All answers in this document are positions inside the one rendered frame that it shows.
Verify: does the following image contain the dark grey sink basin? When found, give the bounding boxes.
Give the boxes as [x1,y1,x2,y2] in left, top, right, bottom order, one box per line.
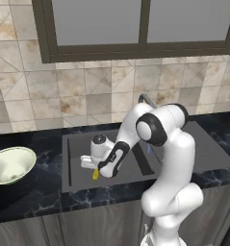
[61,120,230,194]

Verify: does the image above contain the grey cupboard run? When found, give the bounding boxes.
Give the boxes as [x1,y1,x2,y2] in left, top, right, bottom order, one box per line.
[0,183,230,246]

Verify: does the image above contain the grey sink faucet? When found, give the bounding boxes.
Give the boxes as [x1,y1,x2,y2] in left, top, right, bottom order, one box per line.
[138,93,158,110]

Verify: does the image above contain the dark framed window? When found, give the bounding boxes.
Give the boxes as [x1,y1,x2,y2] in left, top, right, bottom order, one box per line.
[31,0,230,64]

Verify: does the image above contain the pale green bowl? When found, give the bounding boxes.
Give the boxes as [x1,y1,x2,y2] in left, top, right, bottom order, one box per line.
[0,146,38,186]

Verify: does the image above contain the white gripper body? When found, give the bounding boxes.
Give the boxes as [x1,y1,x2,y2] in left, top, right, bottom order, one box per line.
[80,155,99,170]

